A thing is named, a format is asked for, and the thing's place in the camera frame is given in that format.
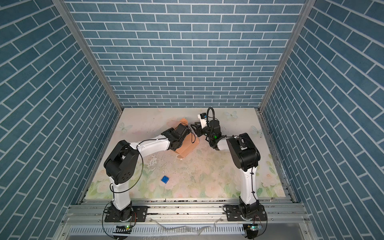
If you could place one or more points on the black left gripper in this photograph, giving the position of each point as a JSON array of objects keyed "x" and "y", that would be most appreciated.
[{"x": 169, "y": 132}]

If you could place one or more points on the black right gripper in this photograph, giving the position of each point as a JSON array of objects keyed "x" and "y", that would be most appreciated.
[{"x": 199, "y": 129}]

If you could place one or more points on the pink cardboard paper box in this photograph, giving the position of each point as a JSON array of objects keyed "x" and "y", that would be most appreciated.
[{"x": 189, "y": 144}]

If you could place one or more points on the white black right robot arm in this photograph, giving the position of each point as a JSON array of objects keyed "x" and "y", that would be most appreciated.
[{"x": 245, "y": 156}]

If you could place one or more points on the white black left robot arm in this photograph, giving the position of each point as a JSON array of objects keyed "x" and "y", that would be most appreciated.
[{"x": 120, "y": 165}]

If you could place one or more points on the small blue cube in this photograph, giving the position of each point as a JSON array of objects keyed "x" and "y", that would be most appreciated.
[{"x": 165, "y": 179}]

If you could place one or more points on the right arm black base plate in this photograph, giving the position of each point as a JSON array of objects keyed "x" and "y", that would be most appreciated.
[{"x": 254, "y": 212}]

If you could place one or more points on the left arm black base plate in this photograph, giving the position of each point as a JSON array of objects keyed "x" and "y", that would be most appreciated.
[{"x": 129, "y": 214}]

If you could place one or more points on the white ventilated cable duct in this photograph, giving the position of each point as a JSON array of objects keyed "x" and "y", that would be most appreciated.
[{"x": 158, "y": 231}]

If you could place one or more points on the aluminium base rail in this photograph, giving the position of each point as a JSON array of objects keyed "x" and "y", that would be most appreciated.
[{"x": 286, "y": 220}]

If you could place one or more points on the aluminium corner frame post left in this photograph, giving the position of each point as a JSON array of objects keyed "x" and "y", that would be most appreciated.
[{"x": 76, "y": 32}]

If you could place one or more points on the aluminium corner frame post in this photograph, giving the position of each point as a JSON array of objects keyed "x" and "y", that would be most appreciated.
[
  {"x": 76, "y": 32},
  {"x": 303, "y": 16}
]

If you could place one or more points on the aluminium corner frame post right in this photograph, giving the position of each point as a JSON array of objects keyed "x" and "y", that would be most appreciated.
[{"x": 303, "y": 16}]

